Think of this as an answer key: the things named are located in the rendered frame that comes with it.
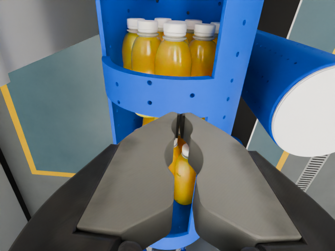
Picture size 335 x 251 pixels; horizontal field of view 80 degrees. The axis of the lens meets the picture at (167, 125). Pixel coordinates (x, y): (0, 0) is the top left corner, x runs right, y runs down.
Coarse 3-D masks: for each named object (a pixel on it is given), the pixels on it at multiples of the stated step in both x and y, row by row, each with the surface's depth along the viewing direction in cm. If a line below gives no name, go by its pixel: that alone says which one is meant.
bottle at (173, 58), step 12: (168, 36) 33; (180, 36) 33; (168, 48) 33; (180, 48) 33; (156, 60) 35; (168, 60) 33; (180, 60) 33; (156, 72) 36; (168, 72) 34; (180, 72) 34
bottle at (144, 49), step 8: (144, 32) 37; (136, 40) 38; (144, 40) 37; (152, 40) 37; (160, 40) 39; (136, 48) 38; (144, 48) 37; (152, 48) 37; (136, 56) 38; (144, 56) 37; (152, 56) 38; (136, 64) 39; (144, 64) 38; (152, 64) 38; (144, 72) 39; (152, 72) 39
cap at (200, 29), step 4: (196, 24) 36; (200, 24) 36; (204, 24) 36; (208, 24) 37; (212, 24) 37; (196, 28) 36; (200, 28) 36; (204, 28) 35; (208, 28) 35; (212, 28) 36; (196, 32) 37; (200, 32) 36; (204, 32) 36; (208, 32) 36; (212, 32) 36
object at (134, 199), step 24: (168, 120) 11; (120, 144) 9; (144, 144) 9; (168, 144) 9; (120, 168) 8; (144, 168) 8; (168, 168) 8; (96, 192) 7; (120, 192) 7; (144, 192) 7; (168, 192) 7; (96, 216) 6; (120, 216) 6; (144, 216) 6; (168, 216) 6; (144, 240) 6
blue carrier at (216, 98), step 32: (96, 0) 34; (128, 0) 43; (160, 0) 47; (192, 0) 47; (224, 0) 25; (256, 0) 28; (224, 32) 27; (224, 64) 29; (128, 96) 33; (160, 96) 30; (192, 96) 31; (224, 96) 33; (128, 128) 58; (224, 128) 38; (192, 224) 49
